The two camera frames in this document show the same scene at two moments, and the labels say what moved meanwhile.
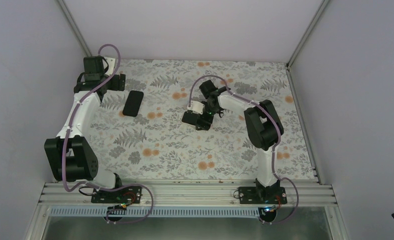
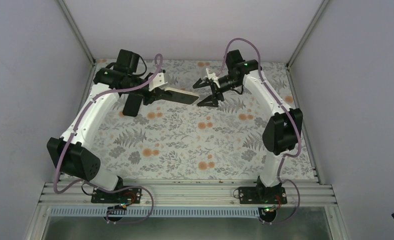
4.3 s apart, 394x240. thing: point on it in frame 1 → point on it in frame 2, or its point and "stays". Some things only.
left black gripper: (115, 86) → (153, 97)
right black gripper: (203, 125) → (210, 98)
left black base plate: (133, 194) stays
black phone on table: (133, 103) stays
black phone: (190, 117) → (182, 96)
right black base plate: (258, 195) stays
